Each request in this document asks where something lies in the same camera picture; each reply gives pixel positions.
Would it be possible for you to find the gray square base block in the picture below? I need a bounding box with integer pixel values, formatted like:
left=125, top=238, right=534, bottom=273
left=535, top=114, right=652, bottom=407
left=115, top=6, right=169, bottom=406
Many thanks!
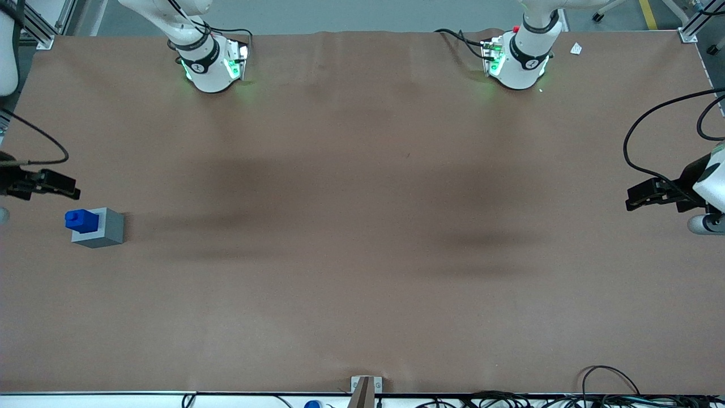
left=71, top=207, right=125, bottom=249

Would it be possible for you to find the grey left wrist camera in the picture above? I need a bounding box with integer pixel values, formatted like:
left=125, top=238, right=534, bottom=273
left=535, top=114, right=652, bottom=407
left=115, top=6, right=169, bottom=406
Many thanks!
left=687, top=213, right=725, bottom=235

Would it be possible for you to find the brown table cover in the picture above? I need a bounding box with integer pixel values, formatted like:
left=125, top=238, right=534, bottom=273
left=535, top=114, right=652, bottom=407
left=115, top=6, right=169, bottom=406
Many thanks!
left=0, top=28, right=725, bottom=396

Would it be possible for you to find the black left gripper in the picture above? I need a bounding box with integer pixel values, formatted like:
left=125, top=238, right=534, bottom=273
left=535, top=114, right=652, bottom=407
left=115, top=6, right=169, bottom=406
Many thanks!
left=625, top=154, right=712, bottom=214

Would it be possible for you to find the tangled black cable bundle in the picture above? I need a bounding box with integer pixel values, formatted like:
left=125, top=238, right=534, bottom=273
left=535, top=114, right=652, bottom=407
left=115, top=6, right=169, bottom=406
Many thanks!
left=416, top=390, right=725, bottom=408

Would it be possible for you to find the short black curved cable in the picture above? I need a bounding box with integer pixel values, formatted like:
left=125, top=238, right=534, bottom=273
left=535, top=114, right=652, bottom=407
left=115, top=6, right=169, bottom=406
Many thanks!
left=697, top=93, right=725, bottom=142

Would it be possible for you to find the long black looping cable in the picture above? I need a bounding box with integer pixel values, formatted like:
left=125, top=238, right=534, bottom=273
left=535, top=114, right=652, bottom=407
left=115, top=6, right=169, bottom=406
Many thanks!
left=623, top=88, right=725, bottom=196

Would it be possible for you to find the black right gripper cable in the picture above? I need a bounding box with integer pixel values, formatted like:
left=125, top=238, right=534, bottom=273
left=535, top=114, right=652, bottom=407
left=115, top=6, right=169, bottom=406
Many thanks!
left=0, top=107, right=70, bottom=167

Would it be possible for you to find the white chair leg with caster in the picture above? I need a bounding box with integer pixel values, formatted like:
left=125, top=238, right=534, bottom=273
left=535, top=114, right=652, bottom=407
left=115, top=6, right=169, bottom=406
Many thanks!
left=591, top=0, right=630, bottom=23

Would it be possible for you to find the aluminium frame post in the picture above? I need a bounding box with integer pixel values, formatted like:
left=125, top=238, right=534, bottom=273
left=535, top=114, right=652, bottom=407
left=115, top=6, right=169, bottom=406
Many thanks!
left=677, top=0, right=725, bottom=44
left=20, top=0, right=78, bottom=51

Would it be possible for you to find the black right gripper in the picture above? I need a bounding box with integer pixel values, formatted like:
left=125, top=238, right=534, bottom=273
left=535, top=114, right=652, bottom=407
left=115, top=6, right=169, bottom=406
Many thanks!
left=0, top=151, right=82, bottom=201

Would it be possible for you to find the black cable loop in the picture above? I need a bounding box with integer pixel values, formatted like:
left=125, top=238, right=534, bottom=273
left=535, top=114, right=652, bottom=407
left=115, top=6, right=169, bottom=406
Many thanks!
left=580, top=365, right=642, bottom=397

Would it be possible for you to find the blue plastic part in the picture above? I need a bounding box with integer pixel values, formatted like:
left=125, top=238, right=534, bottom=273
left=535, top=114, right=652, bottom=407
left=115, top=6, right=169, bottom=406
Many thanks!
left=65, top=209, right=100, bottom=235

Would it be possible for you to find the black left arm base cable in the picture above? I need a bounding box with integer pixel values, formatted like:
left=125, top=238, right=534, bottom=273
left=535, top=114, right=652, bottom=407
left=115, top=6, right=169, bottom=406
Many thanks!
left=434, top=28, right=491, bottom=61

